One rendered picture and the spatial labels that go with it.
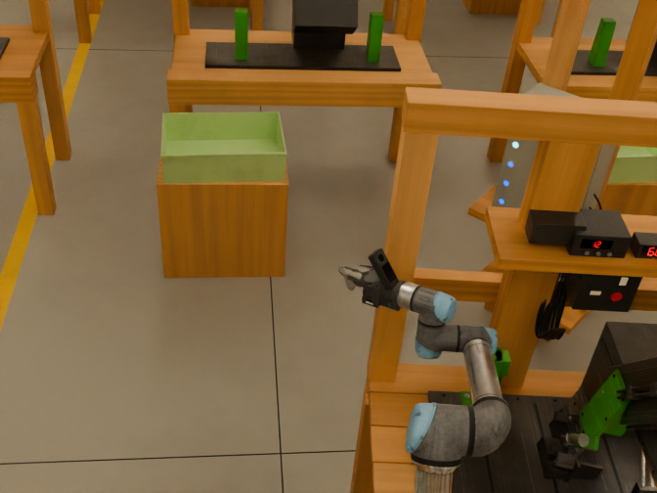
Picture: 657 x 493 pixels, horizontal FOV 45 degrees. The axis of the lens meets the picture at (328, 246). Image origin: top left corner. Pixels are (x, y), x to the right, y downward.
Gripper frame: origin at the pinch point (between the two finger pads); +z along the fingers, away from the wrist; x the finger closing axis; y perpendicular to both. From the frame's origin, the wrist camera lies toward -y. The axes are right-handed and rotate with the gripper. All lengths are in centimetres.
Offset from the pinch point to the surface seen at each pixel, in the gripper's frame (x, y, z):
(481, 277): 40, 17, -26
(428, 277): 29.2, 15.7, -12.4
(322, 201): 196, 109, 153
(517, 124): 26, -43, -39
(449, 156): 298, 111, 117
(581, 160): 38, -31, -53
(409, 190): 12.7, -23.3, -14.7
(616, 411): 19, 33, -77
